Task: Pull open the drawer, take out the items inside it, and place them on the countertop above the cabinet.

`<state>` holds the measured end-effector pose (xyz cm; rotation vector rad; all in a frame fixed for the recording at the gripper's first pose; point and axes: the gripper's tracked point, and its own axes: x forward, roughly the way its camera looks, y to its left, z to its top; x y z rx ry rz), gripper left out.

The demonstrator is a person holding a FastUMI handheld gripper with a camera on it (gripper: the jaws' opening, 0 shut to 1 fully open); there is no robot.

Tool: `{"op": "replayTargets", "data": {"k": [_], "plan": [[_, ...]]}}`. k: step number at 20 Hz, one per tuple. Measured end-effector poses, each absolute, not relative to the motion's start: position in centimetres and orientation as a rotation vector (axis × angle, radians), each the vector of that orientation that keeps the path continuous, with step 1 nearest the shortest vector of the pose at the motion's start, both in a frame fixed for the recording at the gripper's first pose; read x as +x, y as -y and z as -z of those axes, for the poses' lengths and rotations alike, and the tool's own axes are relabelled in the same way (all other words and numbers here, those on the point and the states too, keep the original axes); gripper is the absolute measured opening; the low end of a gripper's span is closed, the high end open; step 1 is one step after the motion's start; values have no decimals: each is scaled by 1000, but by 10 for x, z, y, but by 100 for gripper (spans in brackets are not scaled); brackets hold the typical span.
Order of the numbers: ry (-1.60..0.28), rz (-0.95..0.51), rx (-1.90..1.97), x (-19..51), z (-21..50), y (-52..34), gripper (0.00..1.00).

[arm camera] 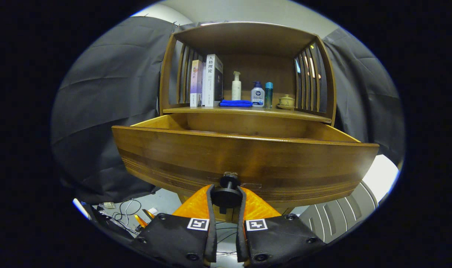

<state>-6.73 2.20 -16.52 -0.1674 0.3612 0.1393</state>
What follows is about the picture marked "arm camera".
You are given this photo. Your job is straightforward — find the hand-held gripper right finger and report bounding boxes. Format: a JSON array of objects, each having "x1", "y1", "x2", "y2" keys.
[{"x1": 236, "y1": 185, "x2": 327, "y2": 268}]

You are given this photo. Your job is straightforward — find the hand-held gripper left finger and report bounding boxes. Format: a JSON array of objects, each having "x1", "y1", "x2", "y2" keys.
[{"x1": 131, "y1": 184, "x2": 218, "y2": 268}]

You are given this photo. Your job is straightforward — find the black round drawer knob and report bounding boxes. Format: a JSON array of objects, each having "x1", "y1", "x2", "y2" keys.
[{"x1": 210, "y1": 172, "x2": 245, "y2": 209}]

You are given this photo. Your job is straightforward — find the brown wooden drawer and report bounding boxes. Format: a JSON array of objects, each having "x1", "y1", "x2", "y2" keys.
[{"x1": 111, "y1": 113, "x2": 379, "y2": 208}]

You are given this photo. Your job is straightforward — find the brown wooden countertop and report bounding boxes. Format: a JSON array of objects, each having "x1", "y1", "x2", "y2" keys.
[{"x1": 163, "y1": 105, "x2": 332, "y2": 124}]

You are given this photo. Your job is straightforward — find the brown wooden cabinet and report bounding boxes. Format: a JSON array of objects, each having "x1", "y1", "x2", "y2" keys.
[{"x1": 159, "y1": 21, "x2": 337, "y2": 223}]

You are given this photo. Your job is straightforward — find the grey ribbed panel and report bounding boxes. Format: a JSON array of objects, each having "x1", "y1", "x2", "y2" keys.
[{"x1": 298, "y1": 181, "x2": 379, "y2": 244}]

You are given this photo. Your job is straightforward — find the blue folded cloth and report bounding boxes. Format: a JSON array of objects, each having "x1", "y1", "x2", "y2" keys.
[{"x1": 219, "y1": 99, "x2": 253, "y2": 108}]

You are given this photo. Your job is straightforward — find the clear bottle with blue cap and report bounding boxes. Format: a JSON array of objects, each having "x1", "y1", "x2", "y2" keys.
[{"x1": 251, "y1": 81, "x2": 265, "y2": 108}]

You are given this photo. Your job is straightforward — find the white pump bottle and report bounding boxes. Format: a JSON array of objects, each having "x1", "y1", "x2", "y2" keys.
[{"x1": 231, "y1": 71, "x2": 242, "y2": 101}]

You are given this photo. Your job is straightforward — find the cream lidded teacup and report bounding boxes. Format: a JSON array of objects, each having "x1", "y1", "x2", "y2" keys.
[{"x1": 277, "y1": 95, "x2": 296, "y2": 111}]

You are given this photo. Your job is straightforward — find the teal slim bottle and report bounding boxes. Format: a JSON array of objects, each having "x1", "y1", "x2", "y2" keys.
[{"x1": 265, "y1": 82, "x2": 274, "y2": 109}]

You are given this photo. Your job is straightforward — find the purple book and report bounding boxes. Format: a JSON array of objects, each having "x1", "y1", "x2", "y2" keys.
[{"x1": 190, "y1": 60, "x2": 204, "y2": 108}]

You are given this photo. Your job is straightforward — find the white book with portrait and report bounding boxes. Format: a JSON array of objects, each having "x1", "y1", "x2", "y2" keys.
[{"x1": 202, "y1": 54, "x2": 224, "y2": 108}]

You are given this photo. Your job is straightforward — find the white flat table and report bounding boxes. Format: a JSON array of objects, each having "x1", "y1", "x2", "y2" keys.
[{"x1": 362, "y1": 154, "x2": 400, "y2": 203}]

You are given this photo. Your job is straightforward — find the black backdrop cloth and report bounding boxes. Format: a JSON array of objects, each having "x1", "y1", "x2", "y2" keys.
[{"x1": 50, "y1": 16, "x2": 405, "y2": 204}]

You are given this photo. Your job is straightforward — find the black floor cables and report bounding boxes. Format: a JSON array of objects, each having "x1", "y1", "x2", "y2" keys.
[{"x1": 215, "y1": 223, "x2": 238, "y2": 258}]

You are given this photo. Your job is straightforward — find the black looped cable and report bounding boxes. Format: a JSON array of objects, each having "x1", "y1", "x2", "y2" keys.
[{"x1": 112, "y1": 199, "x2": 142, "y2": 223}]

